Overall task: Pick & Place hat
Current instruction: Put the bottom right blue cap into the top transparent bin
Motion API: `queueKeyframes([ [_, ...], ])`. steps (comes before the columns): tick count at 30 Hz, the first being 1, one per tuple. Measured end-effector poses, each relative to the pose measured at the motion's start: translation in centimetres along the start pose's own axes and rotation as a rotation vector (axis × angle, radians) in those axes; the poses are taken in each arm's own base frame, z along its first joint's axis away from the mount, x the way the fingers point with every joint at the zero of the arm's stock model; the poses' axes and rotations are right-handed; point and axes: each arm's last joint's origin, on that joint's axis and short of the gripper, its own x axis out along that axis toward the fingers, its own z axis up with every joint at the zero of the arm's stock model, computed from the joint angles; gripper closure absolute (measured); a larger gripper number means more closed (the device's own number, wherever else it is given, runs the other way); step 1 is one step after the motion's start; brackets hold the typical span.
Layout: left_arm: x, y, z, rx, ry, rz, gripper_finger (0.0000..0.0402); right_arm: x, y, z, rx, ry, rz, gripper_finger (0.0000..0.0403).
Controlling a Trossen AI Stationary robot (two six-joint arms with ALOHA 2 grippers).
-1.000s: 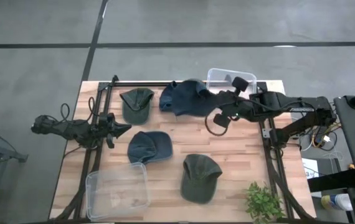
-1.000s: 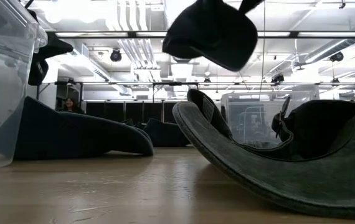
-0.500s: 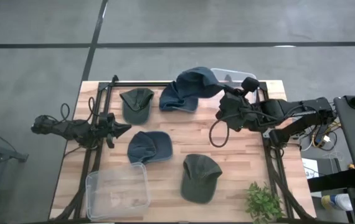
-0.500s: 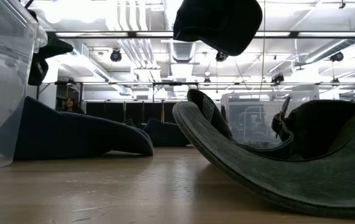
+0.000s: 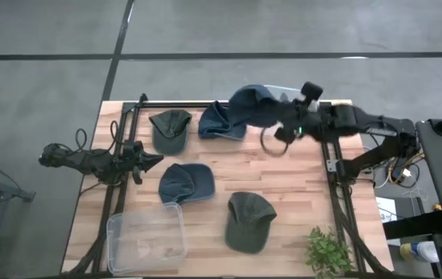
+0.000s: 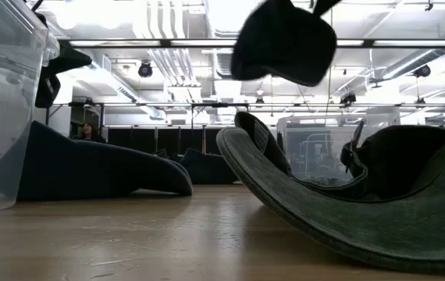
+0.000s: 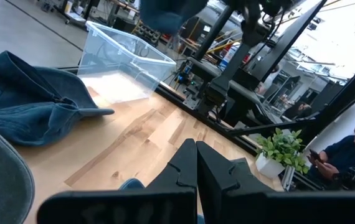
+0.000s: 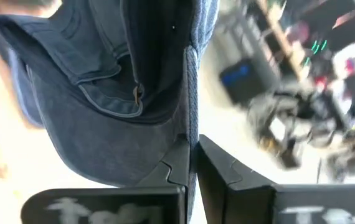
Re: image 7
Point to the black phone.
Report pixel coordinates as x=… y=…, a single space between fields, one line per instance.
x=315 y=155

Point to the dark green baseball cap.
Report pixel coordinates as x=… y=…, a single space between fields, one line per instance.
x=0 y=180

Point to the clear plastic bin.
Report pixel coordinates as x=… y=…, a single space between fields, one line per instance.
x=115 y=62

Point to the blue denim hat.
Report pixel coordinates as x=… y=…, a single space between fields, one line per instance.
x=25 y=102
x=168 y=15

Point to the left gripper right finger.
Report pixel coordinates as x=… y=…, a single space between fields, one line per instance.
x=243 y=205

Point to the person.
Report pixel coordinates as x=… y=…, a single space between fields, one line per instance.
x=342 y=152
x=299 y=110

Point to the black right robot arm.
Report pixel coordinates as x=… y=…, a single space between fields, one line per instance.
x=227 y=77

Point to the potted plant white pot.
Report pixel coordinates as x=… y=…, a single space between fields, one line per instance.
x=277 y=149

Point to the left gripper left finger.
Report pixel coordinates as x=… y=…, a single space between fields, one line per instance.
x=165 y=205

